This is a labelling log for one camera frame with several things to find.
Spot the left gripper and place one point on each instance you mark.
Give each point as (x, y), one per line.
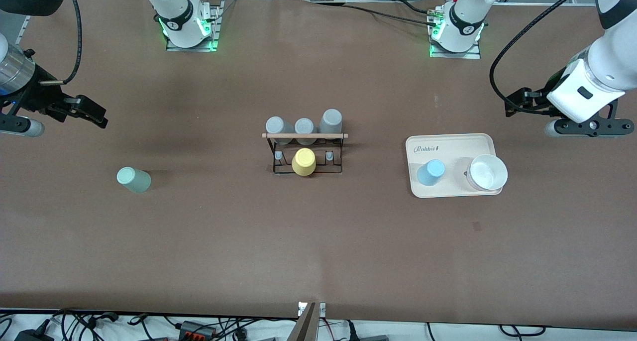
(540, 100)

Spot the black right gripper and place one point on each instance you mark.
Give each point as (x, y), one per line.
(39, 96)

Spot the mint green cup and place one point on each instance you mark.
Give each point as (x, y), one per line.
(134, 179)

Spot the light blue cup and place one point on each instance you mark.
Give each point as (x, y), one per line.
(431, 172)

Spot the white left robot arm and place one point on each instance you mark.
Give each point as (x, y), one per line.
(614, 57)

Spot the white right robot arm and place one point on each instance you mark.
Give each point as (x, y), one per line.
(174, 17)

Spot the white bowl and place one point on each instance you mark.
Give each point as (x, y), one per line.
(487, 172)

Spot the beige rabbit tray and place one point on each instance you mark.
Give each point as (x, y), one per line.
(448, 147)

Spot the tall grey cup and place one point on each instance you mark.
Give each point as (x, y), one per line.
(331, 121)

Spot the yellow cup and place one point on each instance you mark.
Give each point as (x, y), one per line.
(304, 163)

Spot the black power adapter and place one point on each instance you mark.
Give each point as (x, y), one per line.
(35, 336)

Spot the black orange connector block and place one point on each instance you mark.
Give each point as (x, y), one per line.
(198, 330)

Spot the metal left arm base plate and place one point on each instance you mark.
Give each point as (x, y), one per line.
(473, 54)

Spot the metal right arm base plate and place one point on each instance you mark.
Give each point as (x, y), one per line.
(215, 32)

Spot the wooden post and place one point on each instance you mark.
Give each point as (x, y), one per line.
(304, 326)

